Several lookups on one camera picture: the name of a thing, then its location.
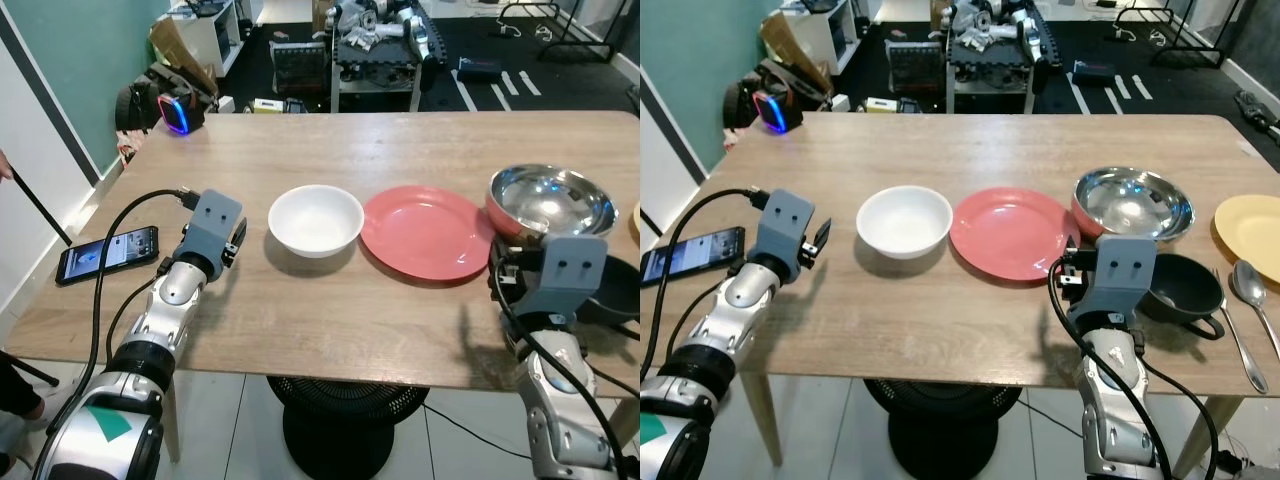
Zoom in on white bowl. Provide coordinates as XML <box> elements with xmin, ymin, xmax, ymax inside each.
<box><xmin>855</xmin><ymin>185</ymin><xmax>955</xmax><ymax>262</ymax></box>
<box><xmin>267</xmin><ymin>185</ymin><xmax>366</xmax><ymax>260</ymax></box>

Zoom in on pink plate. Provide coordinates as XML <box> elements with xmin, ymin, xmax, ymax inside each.
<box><xmin>949</xmin><ymin>187</ymin><xmax>1084</xmax><ymax>283</ymax></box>
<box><xmin>360</xmin><ymin>185</ymin><xmax>499</xmax><ymax>283</ymax></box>

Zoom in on shiny steel bowl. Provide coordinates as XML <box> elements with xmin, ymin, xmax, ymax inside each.
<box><xmin>486</xmin><ymin>164</ymin><xmax>620</xmax><ymax>247</ymax></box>
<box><xmin>1072</xmin><ymin>166</ymin><xmax>1196</xmax><ymax>243</ymax></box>

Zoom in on black cup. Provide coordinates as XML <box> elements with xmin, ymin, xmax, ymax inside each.
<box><xmin>578</xmin><ymin>255</ymin><xmax>641</xmax><ymax>327</ymax></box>
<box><xmin>1138</xmin><ymin>253</ymin><xmax>1227</xmax><ymax>342</ymax></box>

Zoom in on black smartphone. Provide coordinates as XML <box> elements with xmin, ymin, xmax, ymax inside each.
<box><xmin>55</xmin><ymin>226</ymin><xmax>161</xmax><ymax>287</ymax></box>
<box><xmin>640</xmin><ymin>226</ymin><xmax>747</xmax><ymax>287</ymax></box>

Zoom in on silver spoon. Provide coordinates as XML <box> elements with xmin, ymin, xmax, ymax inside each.
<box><xmin>1230</xmin><ymin>259</ymin><xmax>1280</xmax><ymax>363</ymax></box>

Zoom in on silver fork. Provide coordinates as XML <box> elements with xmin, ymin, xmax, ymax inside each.
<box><xmin>1212</xmin><ymin>267</ymin><xmax>1270</xmax><ymax>395</ymax></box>

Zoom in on black crate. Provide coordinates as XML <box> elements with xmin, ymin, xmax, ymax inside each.
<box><xmin>269</xmin><ymin>40</ymin><xmax>331</xmax><ymax>98</ymax></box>
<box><xmin>885</xmin><ymin>40</ymin><xmax>948</xmax><ymax>98</ymax></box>

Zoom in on wooden table leg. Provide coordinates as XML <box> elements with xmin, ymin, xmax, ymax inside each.
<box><xmin>158</xmin><ymin>380</ymin><xmax>184</xmax><ymax>464</ymax></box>
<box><xmin>1172</xmin><ymin>394</ymin><xmax>1247</xmax><ymax>479</ymax></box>
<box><xmin>608</xmin><ymin>393</ymin><xmax>641</xmax><ymax>451</ymax></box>
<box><xmin>742</xmin><ymin>372</ymin><xmax>789</xmax><ymax>468</ymax></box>

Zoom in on brown cardboard box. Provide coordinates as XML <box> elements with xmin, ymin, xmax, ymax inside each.
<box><xmin>760</xmin><ymin>12</ymin><xmax>833</xmax><ymax>96</ymax></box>
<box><xmin>148</xmin><ymin>17</ymin><xmax>219</xmax><ymax>98</ymax></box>

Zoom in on thin black stick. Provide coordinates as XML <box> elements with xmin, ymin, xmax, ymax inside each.
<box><xmin>0</xmin><ymin>165</ymin><xmax>73</xmax><ymax>247</ymax></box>

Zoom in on black floor fan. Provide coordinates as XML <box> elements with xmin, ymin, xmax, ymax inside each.
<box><xmin>863</xmin><ymin>376</ymin><xmax>1018</xmax><ymax>480</ymax></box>
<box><xmin>266</xmin><ymin>376</ymin><xmax>431</xmax><ymax>480</ymax></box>

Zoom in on white shelf unit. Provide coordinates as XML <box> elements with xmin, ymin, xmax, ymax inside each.
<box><xmin>160</xmin><ymin>0</ymin><xmax>263</xmax><ymax>79</ymax></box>
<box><xmin>785</xmin><ymin>0</ymin><xmax>876</xmax><ymax>76</ymax></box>

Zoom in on cart with robot parts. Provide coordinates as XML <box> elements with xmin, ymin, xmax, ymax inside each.
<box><xmin>328</xmin><ymin>0</ymin><xmax>433</xmax><ymax>114</ymax></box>
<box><xmin>945</xmin><ymin>0</ymin><xmax>1051</xmax><ymax>114</ymax></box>

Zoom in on black handheld tool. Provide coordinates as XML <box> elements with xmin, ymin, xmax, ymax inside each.
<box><xmin>1235</xmin><ymin>90</ymin><xmax>1280</xmax><ymax>133</ymax></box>

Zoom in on black metal rack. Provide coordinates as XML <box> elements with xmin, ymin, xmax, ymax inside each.
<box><xmin>495</xmin><ymin>0</ymin><xmax>633</xmax><ymax>63</ymax></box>
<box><xmin>1110</xmin><ymin>0</ymin><xmax>1226</xmax><ymax>66</ymax></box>

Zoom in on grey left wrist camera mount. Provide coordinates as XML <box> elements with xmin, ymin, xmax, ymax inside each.
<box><xmin>756</xmin><ymin>189</ymin><xmax>818</xmax><ymax>271</ymax></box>
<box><xmin>183</xmin><ymin>189</ymin><xmax>246</xmax><ymax>269</ymax></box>

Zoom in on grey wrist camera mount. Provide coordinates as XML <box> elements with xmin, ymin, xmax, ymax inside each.
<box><xmin>1073</xmin><ymin>235</ymin><xmax>1160</xmax><ymax>323</ymax></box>
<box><xmin>513</xmin><ymin>236</ymin><xmax>609</xmax><ymax>326</ymax></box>
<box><xmin>183</xmin><ymin>189</ymin><xmax>246</xmax><ymax>269</ymax></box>
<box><xmin>756</xmin><ymin>189</ymin><xmax>818</xmax><ymax>271</ymax></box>

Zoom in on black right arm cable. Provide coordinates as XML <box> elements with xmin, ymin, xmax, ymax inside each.
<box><xmin>1047</xmin><ymin>258</ymin><xmax>1223</xmax><ymax>480</ymax></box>
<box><xmin>493</xmin><ymin>262</ymin><xmax>641</xmax><ymax>480</ymax></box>

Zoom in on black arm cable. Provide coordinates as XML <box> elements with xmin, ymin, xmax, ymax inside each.
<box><xmin>40</xmin><ymin>186</ymin><xmax>201</xmax><ymax>480</ymax></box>
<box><xmin>640</xmin><ymin>186</ymin><xmax>773</xmax><ymax>386</ymax></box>
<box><xmin>1047</xmin><ymin>258</ymin><xmax>1223</xmax><ymax>480</ymax></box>
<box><xmin>493</xmin><ymin>262</ymin><xmax>641</xmax><ymax>480</ymax></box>

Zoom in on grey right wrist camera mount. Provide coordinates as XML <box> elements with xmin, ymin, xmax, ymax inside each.
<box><xmin>513</xmin><ymin>236</ymin><xmax>609</xmax><ymax>326</ymax></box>
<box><xmin>1073</xmin><ymin>235</ymin><xmax>1160</xmax><ymax>323</ymax></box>

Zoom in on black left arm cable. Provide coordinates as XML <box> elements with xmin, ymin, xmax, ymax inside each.
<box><xmin>40</xmin><ymin>186</ymin><xmax>201</xmax><ymax>480</ymax></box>
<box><xmin>640</xmin><ymin>186</ymin><xmax>773</xmax><ymax>386</ymax></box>

